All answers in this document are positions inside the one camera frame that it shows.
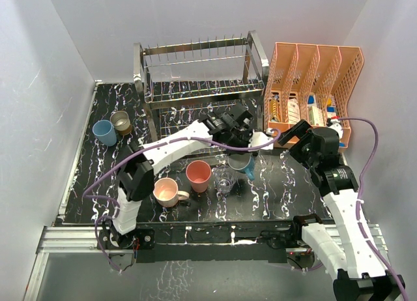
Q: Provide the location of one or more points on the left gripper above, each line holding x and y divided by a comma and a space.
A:
247, 134

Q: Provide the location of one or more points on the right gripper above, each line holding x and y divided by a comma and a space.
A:
296, 130

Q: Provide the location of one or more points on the blue handled mug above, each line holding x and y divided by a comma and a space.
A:
243, 163

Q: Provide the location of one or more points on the clear glass cup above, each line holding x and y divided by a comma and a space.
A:
224, 179

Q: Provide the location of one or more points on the dusty pink tumbler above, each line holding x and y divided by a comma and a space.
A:
199, 173

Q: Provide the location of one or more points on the peach handled mug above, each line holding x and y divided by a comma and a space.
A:
167, 193

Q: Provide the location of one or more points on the cream and brown steel cup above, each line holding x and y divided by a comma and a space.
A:
121, 122

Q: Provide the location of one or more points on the light blue tumbler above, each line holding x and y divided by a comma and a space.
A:
104, 131

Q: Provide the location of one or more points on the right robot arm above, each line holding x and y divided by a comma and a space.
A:
358, 269

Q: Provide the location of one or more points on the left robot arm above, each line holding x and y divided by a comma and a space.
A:
136, 172

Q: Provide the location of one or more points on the steel two-tier dish rack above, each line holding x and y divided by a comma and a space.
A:
179, 83

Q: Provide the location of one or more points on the white medicine box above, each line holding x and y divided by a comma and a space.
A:
293, 111

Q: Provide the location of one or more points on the blue white box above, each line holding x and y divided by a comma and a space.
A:
317, 116

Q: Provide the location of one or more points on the yellow striped box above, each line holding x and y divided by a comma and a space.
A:
274, 108

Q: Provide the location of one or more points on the orange plastic file organizer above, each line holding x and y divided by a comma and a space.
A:
309, 81

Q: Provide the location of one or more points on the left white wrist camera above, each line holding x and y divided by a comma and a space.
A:
262, 140

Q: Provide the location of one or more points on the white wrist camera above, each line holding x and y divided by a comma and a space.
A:
262, 140
335, 124

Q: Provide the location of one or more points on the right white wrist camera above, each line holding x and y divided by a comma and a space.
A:
335, 124

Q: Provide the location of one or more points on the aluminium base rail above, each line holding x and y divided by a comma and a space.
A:
160, 242

